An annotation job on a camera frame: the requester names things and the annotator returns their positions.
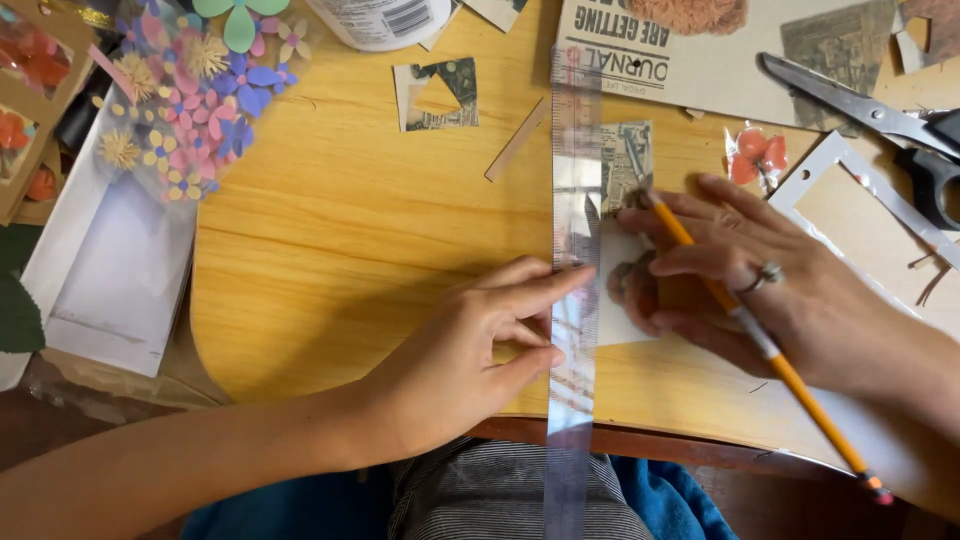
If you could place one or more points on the grey striped garment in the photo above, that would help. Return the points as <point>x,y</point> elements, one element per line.
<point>495,491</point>

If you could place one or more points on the printed paper clipping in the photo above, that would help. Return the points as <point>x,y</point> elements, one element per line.
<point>626,161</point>

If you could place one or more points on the printed magazine page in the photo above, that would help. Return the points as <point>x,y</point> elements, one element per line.
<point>712,67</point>

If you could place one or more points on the clear plastic ruler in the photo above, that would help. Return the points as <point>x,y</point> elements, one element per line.
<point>575,172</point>

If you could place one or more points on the white flat box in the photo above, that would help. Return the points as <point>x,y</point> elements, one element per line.
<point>112,277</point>

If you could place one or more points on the bag of pastel paper flowers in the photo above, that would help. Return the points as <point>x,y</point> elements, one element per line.
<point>202,97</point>

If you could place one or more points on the person's right fingers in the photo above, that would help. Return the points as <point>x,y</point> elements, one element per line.
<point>697,259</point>

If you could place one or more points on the white cardboard frame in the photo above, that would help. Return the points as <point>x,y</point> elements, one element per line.
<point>840,161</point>

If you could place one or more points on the brown cut paper scraps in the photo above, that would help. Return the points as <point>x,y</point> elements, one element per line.
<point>926,34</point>

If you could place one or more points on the small printed paper scrap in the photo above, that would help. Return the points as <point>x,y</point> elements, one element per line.
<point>499,11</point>

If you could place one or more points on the blue cloth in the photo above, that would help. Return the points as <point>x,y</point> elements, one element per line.
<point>675,495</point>

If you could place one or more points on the paper scrap with triangular hole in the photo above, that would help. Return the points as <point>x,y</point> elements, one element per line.
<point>450,112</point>

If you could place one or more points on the white glue bottle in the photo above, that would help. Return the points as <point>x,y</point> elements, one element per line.
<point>382,19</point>

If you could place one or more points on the person's left hand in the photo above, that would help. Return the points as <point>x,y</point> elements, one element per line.
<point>442,375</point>

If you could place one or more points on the person's right hand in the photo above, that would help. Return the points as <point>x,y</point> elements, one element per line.
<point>810,315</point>

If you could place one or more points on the yellow pencil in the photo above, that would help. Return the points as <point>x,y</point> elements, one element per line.
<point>814,405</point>

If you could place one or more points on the brown cardboard strip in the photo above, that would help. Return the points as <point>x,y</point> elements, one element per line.
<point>517,140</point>

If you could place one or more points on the green paper leaf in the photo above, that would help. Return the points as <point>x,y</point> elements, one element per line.
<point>16,315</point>

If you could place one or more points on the cardboard pack of orange flowers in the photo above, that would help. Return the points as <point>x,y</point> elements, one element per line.
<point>37,97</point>

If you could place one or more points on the small packet of orange flowers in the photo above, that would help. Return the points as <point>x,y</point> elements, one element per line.
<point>754,154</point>

